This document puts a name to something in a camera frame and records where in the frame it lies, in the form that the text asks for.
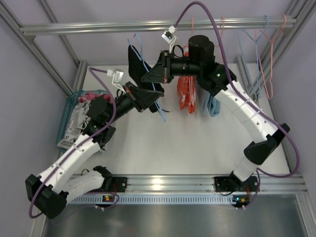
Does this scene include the black trousers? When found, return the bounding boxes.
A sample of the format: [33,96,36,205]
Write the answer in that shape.
[127,45,165,114]

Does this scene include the orange white trousers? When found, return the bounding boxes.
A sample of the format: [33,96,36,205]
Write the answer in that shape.
[177,45,198,114]

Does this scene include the pink wire hanger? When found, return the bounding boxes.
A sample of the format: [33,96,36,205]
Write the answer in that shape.
[186,17,196,109]

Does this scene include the blue wire hanger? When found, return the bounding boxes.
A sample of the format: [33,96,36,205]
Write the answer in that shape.
[127,33,167,123]

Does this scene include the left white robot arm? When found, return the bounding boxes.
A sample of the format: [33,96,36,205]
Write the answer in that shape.
[25,82,163,219]

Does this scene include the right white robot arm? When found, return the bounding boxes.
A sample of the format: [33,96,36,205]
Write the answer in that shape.
[141,35,289,192]

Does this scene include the pink hanger with blue trousers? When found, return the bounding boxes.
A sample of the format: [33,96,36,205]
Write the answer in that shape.
[216,16,225,64]

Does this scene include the light blue trousers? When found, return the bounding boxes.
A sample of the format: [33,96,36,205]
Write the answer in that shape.
[201,91,221,117]

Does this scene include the empty blue hanger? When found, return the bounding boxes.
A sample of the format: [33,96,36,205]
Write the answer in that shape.
[237,15,270,100]

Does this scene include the empty pink hanger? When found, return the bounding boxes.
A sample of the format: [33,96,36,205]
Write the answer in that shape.
[259,14,287,100]

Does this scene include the pink garment in basket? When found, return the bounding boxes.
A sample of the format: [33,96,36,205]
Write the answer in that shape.
[78,92,110,103]

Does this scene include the teal laundry basket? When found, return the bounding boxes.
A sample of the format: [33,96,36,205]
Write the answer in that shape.
[56,90,108,143]

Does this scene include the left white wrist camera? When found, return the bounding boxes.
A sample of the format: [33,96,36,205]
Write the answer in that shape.
[112,70,125,92]

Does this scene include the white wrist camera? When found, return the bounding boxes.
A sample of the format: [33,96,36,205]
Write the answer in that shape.
[161,25,177,52]
[112,70,125,92]

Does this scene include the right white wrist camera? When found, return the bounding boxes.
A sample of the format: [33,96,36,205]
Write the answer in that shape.
[161,25,177,52]

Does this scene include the aluminium frame posts right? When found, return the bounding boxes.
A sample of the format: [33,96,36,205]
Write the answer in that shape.
[250,0,316,173]

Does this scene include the aluminium frame posts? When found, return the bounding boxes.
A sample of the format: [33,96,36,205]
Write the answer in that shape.
[250,0,316,173]
[0,0,88,96]

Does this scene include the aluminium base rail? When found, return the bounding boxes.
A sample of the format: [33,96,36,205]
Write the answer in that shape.
[66,174,308,195]

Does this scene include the grey slotted cable duct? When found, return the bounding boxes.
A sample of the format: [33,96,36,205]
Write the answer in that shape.
[71,194,237,204]

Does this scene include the aluminium hanging rail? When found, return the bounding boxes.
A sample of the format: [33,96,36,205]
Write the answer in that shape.
[19,16,297,36]

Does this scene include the aluminium frame posts left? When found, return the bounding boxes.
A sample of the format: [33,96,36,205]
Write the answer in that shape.
[0,0,88,96]

